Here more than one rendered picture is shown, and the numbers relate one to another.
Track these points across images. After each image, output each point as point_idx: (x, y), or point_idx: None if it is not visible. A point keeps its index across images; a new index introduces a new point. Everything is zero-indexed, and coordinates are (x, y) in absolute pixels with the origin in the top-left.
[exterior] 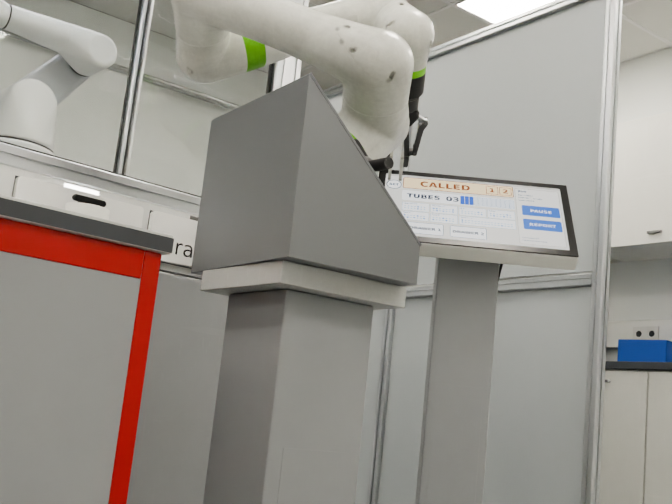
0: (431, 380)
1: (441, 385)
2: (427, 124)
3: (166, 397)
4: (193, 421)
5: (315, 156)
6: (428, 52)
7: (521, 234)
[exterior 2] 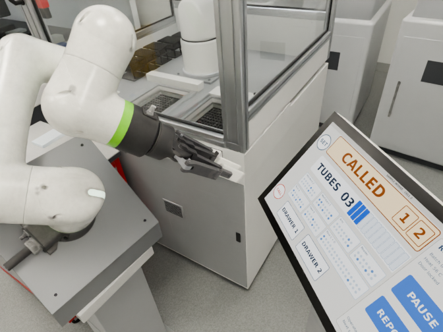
0: (311, 307)
1: (314, 317)
2: (182, 172)
3: (194, 212)
4: (209, 224)
5: None
6: (88, 134)
7: (351, 312)
